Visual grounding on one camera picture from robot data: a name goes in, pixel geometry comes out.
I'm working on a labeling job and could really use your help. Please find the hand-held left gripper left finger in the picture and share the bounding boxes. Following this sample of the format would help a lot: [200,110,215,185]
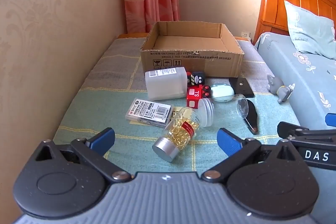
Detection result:
[34,127,132,184]

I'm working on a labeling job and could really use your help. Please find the capsule bottle with silver cap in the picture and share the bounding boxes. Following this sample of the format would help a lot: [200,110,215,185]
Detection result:
[152,106,203,162]

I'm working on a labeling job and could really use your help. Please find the blue floral bed sheet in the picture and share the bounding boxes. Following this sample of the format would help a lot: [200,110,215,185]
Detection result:
[257,32,336,211]

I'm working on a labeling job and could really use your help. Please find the grey elephant toy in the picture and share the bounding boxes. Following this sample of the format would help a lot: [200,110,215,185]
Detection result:
[267,74,295,104]

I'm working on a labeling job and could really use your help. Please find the brown cardboard box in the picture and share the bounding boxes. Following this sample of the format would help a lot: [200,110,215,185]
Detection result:
[140,21,245,78]

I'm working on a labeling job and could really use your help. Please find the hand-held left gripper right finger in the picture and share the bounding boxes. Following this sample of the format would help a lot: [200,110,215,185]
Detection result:
[201,127,299,184]

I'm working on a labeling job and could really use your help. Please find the red toy train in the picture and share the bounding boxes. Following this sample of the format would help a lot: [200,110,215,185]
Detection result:
[186,84,212,109]

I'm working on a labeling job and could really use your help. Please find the light blue pillow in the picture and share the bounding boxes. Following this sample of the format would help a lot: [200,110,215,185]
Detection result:
[284,0,336,60]

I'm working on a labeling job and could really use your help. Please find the dark toy car red wheels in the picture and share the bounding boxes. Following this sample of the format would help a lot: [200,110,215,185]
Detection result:
[187,71,206,88]

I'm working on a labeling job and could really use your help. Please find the black rectangular card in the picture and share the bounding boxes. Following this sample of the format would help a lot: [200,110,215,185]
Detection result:
[228,77,255,98]

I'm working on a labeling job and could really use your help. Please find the mint green earbud case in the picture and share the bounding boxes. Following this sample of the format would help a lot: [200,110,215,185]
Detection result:
[210,83,235,103]

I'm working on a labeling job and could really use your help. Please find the clear plastic jar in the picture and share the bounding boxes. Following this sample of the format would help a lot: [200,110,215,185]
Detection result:
[196,93,250,128]

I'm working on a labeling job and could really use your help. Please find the black oval case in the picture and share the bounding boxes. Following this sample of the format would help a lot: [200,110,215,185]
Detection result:
[243,99,259,135]

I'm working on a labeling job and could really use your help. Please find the clear labelled plastic case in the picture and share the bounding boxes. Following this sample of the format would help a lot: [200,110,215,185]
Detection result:
[125,98,172,127]

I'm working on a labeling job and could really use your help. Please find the translucent white plastic bottle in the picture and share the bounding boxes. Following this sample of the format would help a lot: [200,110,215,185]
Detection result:
[145,68,189,101]

